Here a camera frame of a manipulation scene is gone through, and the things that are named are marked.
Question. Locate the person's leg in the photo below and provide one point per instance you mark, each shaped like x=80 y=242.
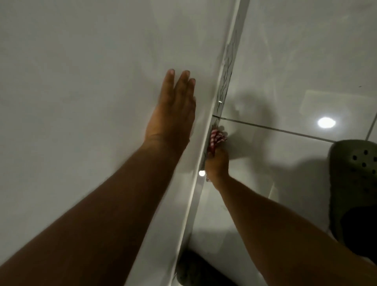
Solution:
x=360 y=229

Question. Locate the white baseboard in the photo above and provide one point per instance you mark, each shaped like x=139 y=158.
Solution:
x=219 y=91

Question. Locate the person's right hand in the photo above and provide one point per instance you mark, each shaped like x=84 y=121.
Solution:
x=218 y=165

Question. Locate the green clog shoe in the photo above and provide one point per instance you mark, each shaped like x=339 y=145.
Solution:
x=352 y=176

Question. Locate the red white striped cloth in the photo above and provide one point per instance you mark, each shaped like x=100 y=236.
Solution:
x=215 y=138

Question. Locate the person's right forearm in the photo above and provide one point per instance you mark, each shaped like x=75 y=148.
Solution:
x=282 y=235

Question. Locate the person's left hand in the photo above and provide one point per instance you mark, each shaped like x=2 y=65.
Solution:
x=172 y=117

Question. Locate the person's left fingers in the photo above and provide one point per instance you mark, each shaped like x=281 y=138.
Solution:
x=181 y=84

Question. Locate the person's left forearm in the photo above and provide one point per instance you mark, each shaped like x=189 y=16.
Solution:
x=97 y=218

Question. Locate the person's right fingers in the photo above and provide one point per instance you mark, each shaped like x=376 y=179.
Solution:
x=219 y=149

